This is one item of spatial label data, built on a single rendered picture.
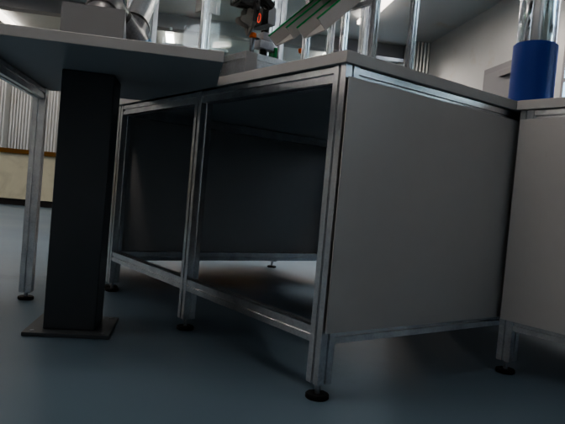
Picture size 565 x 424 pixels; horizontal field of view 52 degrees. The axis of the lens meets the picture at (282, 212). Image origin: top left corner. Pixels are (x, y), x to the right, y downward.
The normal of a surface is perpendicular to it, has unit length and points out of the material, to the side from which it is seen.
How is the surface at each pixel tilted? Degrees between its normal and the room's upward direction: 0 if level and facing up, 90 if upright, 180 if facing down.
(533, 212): 90
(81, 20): 90
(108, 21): 90
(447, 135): 90
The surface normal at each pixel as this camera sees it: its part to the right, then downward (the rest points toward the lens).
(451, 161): 0.60, 0.07
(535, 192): -0.80, -0.05
